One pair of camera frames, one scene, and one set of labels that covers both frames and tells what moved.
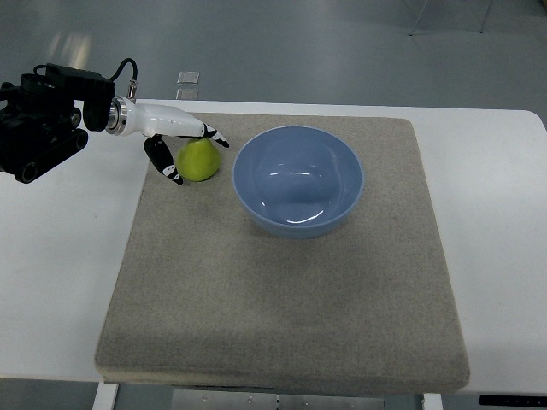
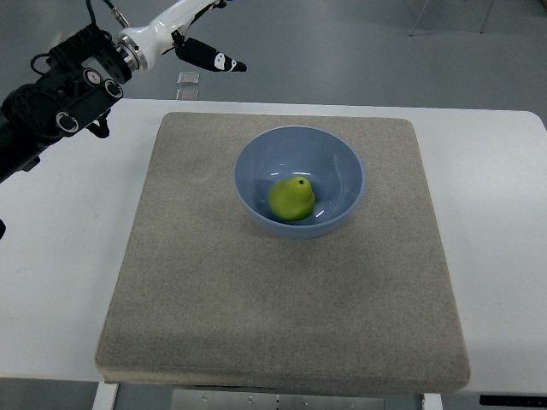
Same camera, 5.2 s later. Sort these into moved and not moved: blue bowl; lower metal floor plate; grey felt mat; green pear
Moved: green pear
Not moved: grey felt mat; blue bowl; lower metal floor plate
